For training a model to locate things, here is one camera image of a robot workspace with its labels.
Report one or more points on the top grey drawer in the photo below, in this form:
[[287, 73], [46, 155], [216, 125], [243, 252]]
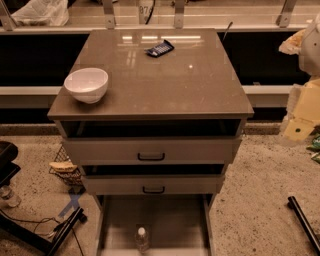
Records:
[[125, 151]]

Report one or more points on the grey drawer cabinet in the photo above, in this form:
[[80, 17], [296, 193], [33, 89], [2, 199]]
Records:
[[190, 92]]

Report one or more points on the white plastic bag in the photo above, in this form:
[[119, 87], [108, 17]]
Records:
[[42, 13]]

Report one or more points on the middle grey drawer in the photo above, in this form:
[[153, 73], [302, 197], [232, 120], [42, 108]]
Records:
[[147, 185]]

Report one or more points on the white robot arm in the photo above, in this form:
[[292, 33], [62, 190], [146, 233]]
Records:
[[309, 57]]

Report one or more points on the clear bottle on floor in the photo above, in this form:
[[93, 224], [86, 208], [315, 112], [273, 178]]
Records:
[[9, 196]]

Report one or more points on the black bar on floor right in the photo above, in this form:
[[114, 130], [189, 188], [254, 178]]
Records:
[[312, 236]]

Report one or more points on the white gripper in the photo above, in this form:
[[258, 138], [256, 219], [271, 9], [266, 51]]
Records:
[[310, 50]]

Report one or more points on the black stand base left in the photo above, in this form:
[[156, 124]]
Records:
[[43, 196]]

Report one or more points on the blue tape cross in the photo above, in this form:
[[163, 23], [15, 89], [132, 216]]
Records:
[[74, 194]]

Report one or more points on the dark blue snack packet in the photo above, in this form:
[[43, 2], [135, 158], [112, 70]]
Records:
[[160, 49]]

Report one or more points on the bottom open drawer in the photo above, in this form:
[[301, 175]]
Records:
[[178, 225]]

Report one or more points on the wire basket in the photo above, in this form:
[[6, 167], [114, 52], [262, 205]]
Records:
[[71, 179]]

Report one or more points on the green packet on floor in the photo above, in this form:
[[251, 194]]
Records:
[[314, 147]]

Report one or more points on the white bowl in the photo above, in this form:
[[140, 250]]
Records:
[[87, 85]]

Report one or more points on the clear water bottle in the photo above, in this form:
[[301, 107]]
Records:
[[142, 239]]

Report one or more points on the grey drawer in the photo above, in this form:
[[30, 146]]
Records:
[[147, 185], [125, 151]]

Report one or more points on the bread loaf in basket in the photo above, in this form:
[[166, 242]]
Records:
[[63, 167]]

